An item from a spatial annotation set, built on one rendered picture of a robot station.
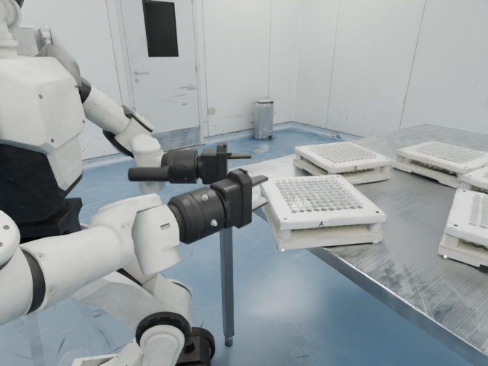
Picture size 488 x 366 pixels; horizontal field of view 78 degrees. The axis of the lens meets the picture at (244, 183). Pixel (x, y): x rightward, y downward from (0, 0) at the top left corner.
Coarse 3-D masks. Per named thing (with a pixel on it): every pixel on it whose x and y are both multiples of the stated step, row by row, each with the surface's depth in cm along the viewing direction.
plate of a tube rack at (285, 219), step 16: (304, 176) 87; (320, 176) 87; (336, 176) 87; (272, 192) 77; (336, 192) 77; (352, 192) 77; (272, 208) 70; (288, 208) 69; (320, 208) 69; (368, 208) 69; (288, 224) 64; (304, 224) 65; (336, 224) 66; (352, 224) 67
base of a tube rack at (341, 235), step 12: (276, 228) 70; (324, 228) 70; (336, 228) 70; (348, 228) 70; (360, 228) 70; (276, 240) 68; (288, 240) 66; (300, 240) 66; (312, 240) 67; (324, 240) 67; (336, 240) 68; (348, 240) 68; (360, 240) 69; (372, 240) 69
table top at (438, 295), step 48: (384, 144) 144; (480, 144) 144; (384, 192) 94; (432, 192) 94; (384, 240) 70; (432, 240) 70; (384, 288) 56; (432, 288) 56; (480, 288) 56; (432, 336) 50; (480, 336) 47
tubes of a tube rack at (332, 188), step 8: (288, 184) 79; (296, 184) 81; (304, 184) 79; (312, 184) 79; (320, 184) 80; (288, 192) 76; (296, 192) 76; (304, 192) 75; (312, 192) 76; (320, 192) 76; (328, 192) 75; (296, 200) 72; (304, 200) 72; (312, 200) 71; (320, 200) 71; (328, 200) 71; (336, 200) 71; (344, 200) 71; (352, 200) 71
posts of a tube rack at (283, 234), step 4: (260, 188) 86; (260, 192) 86; (368, 224) 70; (372, 224) 68; (376, 224) 68; (380, 224) 68; (368, 228) 70; (372, 228) 69; (376, 228) 68; (380, 228) 68; (280, 232) 66; (284, 232) 65; (288, 232) 65; (280, 236) 66; (284, 236) 65; (288, 236) 66
